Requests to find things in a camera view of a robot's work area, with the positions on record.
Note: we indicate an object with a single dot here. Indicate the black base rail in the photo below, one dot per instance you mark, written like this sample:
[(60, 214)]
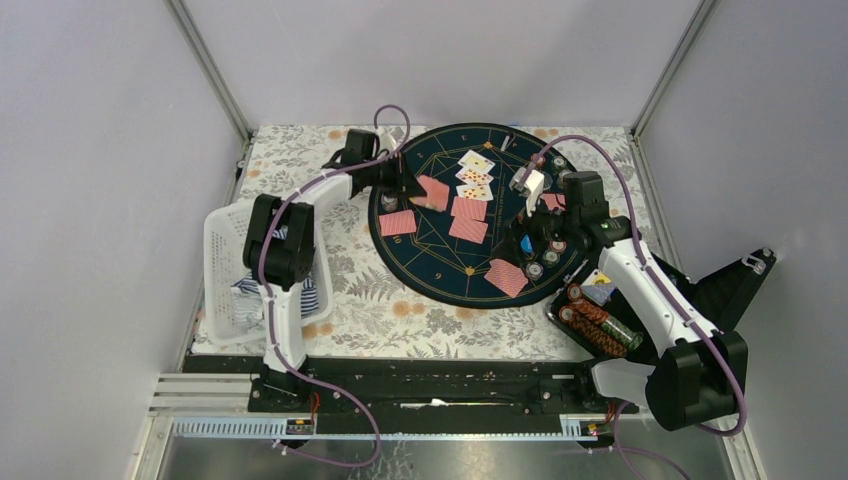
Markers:
[(419, 396)]

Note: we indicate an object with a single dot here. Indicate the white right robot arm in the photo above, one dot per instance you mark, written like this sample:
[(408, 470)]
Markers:
[(700, 374)]

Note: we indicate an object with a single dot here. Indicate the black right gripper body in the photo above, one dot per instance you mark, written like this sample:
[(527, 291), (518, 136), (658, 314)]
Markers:
[(547, 224)]

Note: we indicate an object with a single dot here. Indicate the playing card deck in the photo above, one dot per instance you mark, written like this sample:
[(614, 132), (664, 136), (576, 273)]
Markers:
[(598, 288)]

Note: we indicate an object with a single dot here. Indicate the red five chip stack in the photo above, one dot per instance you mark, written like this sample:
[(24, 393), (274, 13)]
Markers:
[(558, 246)]

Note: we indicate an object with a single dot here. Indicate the round dark poker mat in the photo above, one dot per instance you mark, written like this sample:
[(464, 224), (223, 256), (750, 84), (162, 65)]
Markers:
[(451, 270)]

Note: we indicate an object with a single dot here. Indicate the red card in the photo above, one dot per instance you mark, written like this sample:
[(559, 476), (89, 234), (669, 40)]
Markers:
[(397, 223), (508, 278)]

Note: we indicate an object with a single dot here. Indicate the blue white striped cloth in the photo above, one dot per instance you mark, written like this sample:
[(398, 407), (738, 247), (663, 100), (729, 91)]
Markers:
[(308, 295)]

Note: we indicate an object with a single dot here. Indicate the white plastic laundry basket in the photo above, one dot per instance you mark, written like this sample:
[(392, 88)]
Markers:
[(227, 320)]

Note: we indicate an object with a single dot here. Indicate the seven of hearts card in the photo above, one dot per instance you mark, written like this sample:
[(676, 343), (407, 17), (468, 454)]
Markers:
[(475, 192)]

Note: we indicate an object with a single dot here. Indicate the red cards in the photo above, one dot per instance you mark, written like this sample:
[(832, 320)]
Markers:
[(554, 201)]

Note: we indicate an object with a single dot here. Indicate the board card face down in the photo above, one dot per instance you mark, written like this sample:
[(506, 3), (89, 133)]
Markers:
[(466, 208), (468, 229)]

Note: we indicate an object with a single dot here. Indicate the blue small blind button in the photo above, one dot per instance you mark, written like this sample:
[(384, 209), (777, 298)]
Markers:
[(527, 245)]

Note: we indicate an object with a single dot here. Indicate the grey chip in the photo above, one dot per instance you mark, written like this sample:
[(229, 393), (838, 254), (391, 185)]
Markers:
[(389, 203), (533, 271)]

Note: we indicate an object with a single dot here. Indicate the ace of clubs card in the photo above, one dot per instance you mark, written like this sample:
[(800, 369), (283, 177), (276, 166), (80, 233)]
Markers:
[(473, 159)]

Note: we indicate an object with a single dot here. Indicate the black poker chip case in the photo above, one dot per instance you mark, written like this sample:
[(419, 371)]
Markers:
[(722, 297)]

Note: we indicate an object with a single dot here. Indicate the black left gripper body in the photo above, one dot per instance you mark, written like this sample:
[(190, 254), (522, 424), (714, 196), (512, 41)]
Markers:
[(388, 175)]

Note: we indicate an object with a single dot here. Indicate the red chip rows in case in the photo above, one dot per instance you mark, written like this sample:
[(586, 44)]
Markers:
[(601, 330)]

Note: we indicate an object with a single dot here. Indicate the pink sponge block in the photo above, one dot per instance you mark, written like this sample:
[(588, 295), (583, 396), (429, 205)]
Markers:
[(437, 194)]

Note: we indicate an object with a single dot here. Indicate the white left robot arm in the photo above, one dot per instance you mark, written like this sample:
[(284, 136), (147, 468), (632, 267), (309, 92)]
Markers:
[(282, 238)]

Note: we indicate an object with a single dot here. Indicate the nine of hearts card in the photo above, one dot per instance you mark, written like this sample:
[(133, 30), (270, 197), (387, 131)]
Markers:
[(471, 176)]

